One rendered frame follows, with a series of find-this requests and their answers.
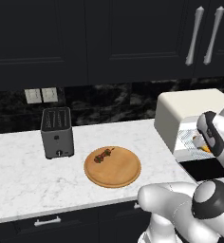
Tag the round wooden cutting board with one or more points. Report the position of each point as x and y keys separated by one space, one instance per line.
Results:
x=112 y=166

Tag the kebab skewer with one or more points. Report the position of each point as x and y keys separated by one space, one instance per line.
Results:
x=103 y=155

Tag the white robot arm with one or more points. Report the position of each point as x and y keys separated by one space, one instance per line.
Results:
x=180 y=202

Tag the grey two-slot toaster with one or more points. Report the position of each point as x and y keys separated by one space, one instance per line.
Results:
x=57 y=133

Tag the black toaster oven door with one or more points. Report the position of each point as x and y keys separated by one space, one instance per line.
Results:
x=205 y=169

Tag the white wall switch plate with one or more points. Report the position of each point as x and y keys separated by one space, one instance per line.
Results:
x=33 y=96
x=49 y=94

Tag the black drawer front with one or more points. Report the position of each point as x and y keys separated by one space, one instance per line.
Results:
x=47 y=223
x=123 y=221

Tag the cream toaster oven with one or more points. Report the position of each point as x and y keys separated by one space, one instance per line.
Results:
x=177 y=110

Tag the baguette bread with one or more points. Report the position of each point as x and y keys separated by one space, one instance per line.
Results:
x=200 y=142

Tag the black wall cupboard door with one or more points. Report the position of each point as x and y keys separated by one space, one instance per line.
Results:
x=38 y=41
x=139 y=38
x=220 y=38

